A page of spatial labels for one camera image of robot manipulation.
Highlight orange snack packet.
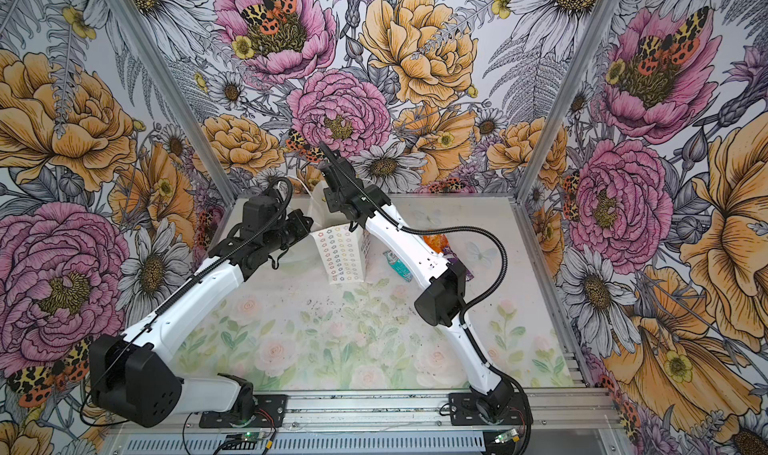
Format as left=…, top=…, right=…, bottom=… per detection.
left=422, top=234, right=451, bottom=255

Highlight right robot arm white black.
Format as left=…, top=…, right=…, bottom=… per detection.
left=322, top=154, right=516, bottom=424

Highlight teal snack packet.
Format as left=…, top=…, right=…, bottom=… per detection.
left=383, top=250, right=413, bottom=283

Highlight right aluminium corner post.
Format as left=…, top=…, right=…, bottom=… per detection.
left=515, top=0, right=621, bottom=204

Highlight white vented cable duct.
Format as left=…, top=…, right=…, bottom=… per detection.
left=115, top=431, right=486, bottom=454

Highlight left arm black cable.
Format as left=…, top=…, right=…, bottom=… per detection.
left=77, top=175, right=295, bottom=426

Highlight aluminium mounting rail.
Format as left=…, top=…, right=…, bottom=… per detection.
left=127, top=387, right=620, bottom=432

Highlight white paper bag with dots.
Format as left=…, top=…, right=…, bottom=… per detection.
left=309, top=182, right=369, bottom=284

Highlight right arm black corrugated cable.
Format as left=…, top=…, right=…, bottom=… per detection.
left=317, top=141, right=510, bottom=324

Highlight left aluminium corner post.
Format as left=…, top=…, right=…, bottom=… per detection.
left=105, top=0, right=238, bottom=205

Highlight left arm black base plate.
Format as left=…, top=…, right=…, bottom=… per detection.
left=198, top=394, right=288, bottom=429

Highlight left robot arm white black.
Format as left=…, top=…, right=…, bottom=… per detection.
left=86, top=188, right=313, bottom=428

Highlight purple snack packet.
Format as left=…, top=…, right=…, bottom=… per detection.
left=458, top=256, right=475, bottom=281

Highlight aluminium corner post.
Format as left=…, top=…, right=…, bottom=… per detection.
left=105, top=0, right=238, bottom=205
left=515, top=0, right=621, bottom=204

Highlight right green circuit board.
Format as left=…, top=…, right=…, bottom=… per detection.
left=493, top=428, right=521, bottom=444

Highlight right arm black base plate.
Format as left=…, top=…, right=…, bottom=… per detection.
left=448, top=392, right=532, bottom=427

